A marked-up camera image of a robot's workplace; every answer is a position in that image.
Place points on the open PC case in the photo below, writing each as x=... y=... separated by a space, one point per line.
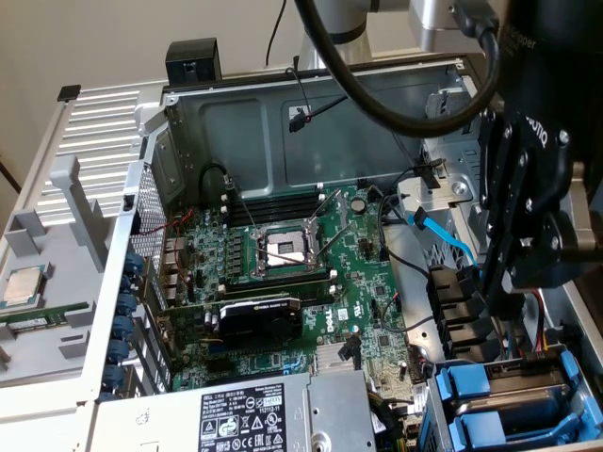
x=235 y=141

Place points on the green RAM stick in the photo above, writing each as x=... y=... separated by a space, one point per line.
x=61 y=313

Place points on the blue card retention latch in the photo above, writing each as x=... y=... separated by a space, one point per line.
x=127 y=303

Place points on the coin battery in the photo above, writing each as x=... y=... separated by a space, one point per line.
x=359 y=204

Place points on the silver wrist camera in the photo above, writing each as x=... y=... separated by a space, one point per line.
x=589 y=212

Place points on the grey metal drive cage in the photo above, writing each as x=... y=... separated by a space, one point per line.
x=461 y=160

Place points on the silver heatsink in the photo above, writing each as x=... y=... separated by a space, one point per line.
x=330 y=358

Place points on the black RAM slot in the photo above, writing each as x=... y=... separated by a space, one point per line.
x=311 y=294
x=278 y=279
x=278 y=213
x=282 y=202

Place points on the silver rear port stack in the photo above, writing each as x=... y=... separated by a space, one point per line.
x=174 y=247

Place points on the socket locking lever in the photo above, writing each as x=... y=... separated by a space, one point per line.
x=247 y=214

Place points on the hard disk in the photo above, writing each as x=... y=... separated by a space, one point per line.
x=518 y=393

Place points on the blue plastic disk carrier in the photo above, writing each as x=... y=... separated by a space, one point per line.
x=476 y=428

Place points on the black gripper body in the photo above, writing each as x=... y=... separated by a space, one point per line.
x=556 y=70

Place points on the grey metal disk bay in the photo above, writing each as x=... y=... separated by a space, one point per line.
x=435 y=419

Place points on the grey power supply unit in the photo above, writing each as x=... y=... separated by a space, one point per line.
x=165 y=409

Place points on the small black box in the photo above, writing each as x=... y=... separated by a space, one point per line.
x=193 y=56

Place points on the grey parts rack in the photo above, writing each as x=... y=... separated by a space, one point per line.
x=56 y=358

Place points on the black plastic fan shroud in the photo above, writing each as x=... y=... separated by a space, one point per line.
x=452 y=292

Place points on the green motherboard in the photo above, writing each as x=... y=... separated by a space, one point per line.
x=348 y=263

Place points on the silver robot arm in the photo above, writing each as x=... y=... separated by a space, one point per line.
x=359 y=47

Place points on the CPU socket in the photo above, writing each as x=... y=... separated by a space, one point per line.
x=282 y=249

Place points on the black graphics card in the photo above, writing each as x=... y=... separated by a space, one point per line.
x=259 y=322

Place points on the metal socket cover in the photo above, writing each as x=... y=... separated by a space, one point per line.
x=339 y=207

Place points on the silver CPU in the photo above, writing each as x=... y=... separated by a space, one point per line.
x=23 y=287

